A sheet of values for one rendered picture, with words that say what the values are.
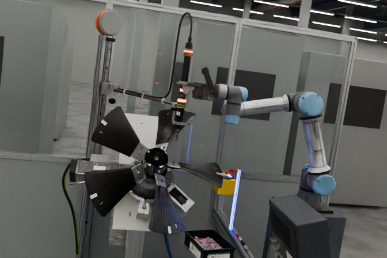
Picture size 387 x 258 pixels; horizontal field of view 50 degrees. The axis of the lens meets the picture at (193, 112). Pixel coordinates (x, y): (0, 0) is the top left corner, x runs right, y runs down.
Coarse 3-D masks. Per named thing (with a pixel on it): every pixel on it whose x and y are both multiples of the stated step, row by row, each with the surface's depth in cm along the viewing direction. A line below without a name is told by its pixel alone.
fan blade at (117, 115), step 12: (120, 108) 212; (108, 120) 211; (120, 120) 210; (96, 132) 211; (108, 132) 210; (120, 132) 209; (132, 132) 208; (108, 144) 210; (120, 144) 209; (132, 144) 207
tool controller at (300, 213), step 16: (272, 208) 153; (288, 208) 146; (304, 208) 144; (272, 224) 155; (288, 224) 139; (304, 224) 133; (320, 224) 133; (272, 240) 154; (288, 240) 141; (304, 240) 133; (320, 240) 134; (288, 256) 143; (304, 256) 134; (320, 256) 135
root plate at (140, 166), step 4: (140, 164) 201; (132, 168) 199; (136, 168) 200; (140, 168) 201; (132, 172) 199; (136, 172) 201; (140, 172) 202; (144, 172) 203; (136, 176) 201; (140, 176) 202; (144, 176) 204; (136, 180) 202; (140, 180) 203
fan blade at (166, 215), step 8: (160, 192) 196; (168, 192) 203; (160, 200) 193; (168, 200) 199; (160, 208) 191; (168, 208) 196; (152, 216) 186; (160, 216) 189; (168, 216) 193; (176, 216) 199; (152, 224) 185; (160, 224) 188; (168, 224) 191; (160, 232) 186; (168, 232) 189; (176, 232) 193
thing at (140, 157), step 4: (140, 144) 207; (136, 148) 208; (140, 148) 207; (144, 148) 206; (136, 152) 208; (144, 152) 207; (132, 156) 209; (136, 156) 208; (140, 156) 208; (136, 160) 208; (140, 160) 208
